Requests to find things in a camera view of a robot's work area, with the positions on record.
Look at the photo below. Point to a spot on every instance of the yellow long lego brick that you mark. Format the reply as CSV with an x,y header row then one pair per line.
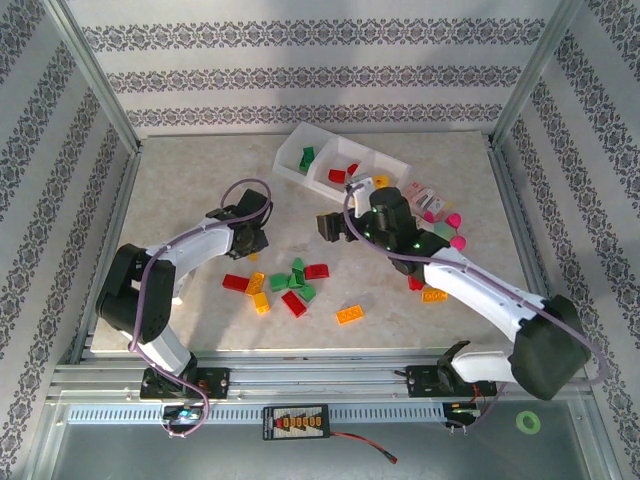
x,y
255,283

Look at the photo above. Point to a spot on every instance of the green square lego brick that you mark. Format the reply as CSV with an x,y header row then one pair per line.
x,y
278,282

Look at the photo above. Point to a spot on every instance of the yellow small lego brick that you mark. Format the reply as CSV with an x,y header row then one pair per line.
x,y
381,180

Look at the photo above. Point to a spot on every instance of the yellow square lego brick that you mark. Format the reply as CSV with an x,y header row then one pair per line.
x,y
261,302

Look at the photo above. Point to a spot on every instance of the green sloped lego brick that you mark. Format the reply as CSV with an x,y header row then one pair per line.
x,y
296,281
307,293

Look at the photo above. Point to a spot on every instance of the orange long lego brick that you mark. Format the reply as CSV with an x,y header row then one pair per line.
x,y
434,295
350,315

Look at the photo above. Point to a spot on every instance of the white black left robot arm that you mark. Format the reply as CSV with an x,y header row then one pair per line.
x,y
200,242

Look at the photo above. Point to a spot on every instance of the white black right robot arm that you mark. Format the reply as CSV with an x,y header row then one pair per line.
x,y
475,285

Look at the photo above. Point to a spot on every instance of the pink stapler blister card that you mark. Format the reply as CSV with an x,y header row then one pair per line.
x,y
410,189

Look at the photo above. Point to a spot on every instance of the pink white mini stapler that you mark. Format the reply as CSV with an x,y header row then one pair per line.
x,y
422,197

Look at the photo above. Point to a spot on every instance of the white staple box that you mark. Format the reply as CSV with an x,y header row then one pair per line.
x,y
436,204

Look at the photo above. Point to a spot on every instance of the white three-compartment plastic container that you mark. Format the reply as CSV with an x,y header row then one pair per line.
x,y
397,167

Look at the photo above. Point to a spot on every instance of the pink pompom green toy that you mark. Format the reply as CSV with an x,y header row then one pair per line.
x,y
456,242

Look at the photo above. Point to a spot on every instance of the white square plate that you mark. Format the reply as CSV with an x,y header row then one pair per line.
x,y
184,287

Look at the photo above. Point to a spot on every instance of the black power distribution board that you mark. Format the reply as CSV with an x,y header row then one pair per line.
x,y
295,422

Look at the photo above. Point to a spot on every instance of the small controller circuit board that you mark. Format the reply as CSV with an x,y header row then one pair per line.
x,y
462,410
182,414

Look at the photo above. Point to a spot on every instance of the grey sheet metal panel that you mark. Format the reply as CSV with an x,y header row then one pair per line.
x,y
150,460

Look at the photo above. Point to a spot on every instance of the green tape roll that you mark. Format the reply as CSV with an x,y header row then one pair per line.
x,y
519,422

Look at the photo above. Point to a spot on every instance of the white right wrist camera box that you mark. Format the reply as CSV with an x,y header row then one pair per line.
x,y
361,195

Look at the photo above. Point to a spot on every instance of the aluminium frame side rail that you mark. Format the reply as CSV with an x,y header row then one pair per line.
x,y
121,200
515,200

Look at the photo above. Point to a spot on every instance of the aluminium frame post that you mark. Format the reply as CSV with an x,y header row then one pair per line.
x,y
97,75
531,75

